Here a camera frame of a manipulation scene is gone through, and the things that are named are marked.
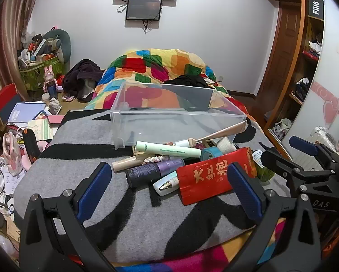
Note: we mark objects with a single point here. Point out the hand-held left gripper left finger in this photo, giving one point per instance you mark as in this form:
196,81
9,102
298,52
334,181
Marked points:
94,189

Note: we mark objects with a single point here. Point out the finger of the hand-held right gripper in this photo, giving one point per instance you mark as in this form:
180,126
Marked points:
302,145
274,160

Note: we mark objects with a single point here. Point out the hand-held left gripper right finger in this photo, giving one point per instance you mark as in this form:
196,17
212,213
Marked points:
244,192

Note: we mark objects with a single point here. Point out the dark green bottle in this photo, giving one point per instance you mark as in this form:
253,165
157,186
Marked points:
264,172

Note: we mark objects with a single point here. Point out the beige cosmetic tube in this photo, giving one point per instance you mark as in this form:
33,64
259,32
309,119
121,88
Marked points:
124,164

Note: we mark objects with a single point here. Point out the red foil packet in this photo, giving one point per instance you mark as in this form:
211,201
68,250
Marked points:
203,178

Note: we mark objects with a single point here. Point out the white tape roll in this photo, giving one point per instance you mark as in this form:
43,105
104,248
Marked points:
226,145

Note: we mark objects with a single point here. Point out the light blue tape roll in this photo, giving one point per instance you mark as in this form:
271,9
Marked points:
210,151

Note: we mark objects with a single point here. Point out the purple cosmetic bottle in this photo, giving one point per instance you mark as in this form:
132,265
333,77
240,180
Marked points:
158,170

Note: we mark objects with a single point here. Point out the light green tube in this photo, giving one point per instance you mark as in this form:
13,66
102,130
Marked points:
169,149

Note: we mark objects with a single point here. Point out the clear plastic bin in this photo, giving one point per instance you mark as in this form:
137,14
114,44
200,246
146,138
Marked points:
163,124

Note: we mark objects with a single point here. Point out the long tan tube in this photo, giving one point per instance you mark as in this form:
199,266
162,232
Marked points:
223,132

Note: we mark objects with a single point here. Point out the grey black blanket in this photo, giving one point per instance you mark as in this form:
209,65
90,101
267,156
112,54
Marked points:
146,221

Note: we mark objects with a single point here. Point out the colourful fleece sheet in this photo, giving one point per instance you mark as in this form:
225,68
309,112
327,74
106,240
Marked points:
215,252

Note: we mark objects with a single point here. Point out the white bottle with gold tip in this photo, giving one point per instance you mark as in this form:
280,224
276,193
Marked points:
169,182

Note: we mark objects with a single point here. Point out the white sliding door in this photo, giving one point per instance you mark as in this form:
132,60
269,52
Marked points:
331,70

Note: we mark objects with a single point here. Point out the pink notebook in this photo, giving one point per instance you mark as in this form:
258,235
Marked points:
56,119

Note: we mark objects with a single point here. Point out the illustrated green book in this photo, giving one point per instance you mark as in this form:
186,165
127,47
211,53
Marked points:
40,130

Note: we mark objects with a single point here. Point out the pink transparent bag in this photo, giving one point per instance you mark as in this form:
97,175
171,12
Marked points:
13,153

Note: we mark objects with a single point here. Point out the wooden door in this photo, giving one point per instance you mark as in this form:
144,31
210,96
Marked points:
283,48

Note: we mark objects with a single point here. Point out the blue white notebook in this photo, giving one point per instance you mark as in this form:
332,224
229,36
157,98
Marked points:
27,112

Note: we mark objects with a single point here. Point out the wooden wardrobe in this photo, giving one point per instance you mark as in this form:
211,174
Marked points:
302,34

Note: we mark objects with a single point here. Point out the black garment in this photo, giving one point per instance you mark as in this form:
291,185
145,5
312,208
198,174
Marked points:
189,80

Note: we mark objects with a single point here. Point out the dark purple clothing pile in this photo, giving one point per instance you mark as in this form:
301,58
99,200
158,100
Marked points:
84,73

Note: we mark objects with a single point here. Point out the pink rabbit toy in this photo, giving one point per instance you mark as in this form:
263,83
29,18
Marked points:
49,75

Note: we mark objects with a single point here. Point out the green storage bag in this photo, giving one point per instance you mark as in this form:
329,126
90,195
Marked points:
36,75

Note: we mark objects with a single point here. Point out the red box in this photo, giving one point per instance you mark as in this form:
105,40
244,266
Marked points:
2,99

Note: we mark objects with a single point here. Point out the colourful patchwork quilt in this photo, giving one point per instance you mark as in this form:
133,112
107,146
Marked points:
146,65

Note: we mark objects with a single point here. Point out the black box with white print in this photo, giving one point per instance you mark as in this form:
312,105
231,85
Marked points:
315,7

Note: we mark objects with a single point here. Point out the grey neck pillow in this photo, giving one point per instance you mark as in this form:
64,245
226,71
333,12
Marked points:
64,42

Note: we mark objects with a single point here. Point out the striped curtain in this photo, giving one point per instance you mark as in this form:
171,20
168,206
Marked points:
7,34

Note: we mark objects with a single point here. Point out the small wall monitor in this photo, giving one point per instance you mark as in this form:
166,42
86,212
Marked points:
144,8

